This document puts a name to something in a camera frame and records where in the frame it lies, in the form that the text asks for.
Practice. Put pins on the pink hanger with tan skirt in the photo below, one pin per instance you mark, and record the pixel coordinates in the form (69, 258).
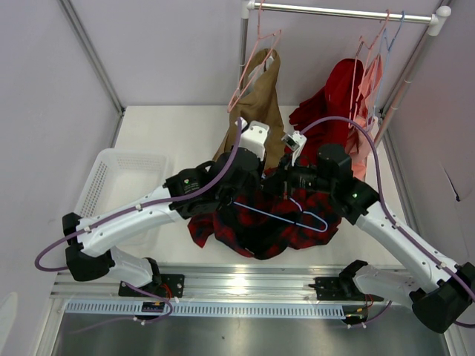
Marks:
(263, 54)

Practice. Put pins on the light blue wire hanger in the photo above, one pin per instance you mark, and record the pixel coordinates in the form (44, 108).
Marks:
(323, 223)

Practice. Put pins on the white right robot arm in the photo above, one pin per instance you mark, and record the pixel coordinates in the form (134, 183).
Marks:
(438, 289)

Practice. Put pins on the white slotted cable duct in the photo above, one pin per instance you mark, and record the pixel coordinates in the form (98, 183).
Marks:
(188, 309)

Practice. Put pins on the white perforated plastic basket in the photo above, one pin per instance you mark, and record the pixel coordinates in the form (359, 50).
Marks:
(121, 176)

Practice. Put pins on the red plaid skirt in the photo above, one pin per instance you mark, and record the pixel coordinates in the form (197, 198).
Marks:
(257, 236)

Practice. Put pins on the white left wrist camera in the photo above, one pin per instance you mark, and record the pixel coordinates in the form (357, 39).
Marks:
(253, 136)

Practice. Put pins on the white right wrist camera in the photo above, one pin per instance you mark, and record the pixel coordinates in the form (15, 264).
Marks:
(295, 141)

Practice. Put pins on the blue hanger at right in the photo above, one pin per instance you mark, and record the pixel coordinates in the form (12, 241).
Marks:
(384, 63)

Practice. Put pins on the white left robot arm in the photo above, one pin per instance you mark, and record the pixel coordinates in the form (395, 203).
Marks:
(94, 253)

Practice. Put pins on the tan skirt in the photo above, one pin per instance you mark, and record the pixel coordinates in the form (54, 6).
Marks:
(261, 104)

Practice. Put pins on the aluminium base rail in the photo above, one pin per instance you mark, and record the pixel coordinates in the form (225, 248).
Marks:
(223, 284)

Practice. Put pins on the pink garment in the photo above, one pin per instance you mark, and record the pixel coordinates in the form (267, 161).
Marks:
(358, 148)

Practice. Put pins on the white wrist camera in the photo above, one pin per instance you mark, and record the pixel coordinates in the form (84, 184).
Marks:
(253, 136)
(295, 141)

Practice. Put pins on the red garment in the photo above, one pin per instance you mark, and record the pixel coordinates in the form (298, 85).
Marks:
(333, 99)

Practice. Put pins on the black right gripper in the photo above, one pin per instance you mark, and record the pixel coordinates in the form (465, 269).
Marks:
(283, 179)

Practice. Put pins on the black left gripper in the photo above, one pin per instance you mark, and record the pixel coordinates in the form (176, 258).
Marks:
(254, 184)

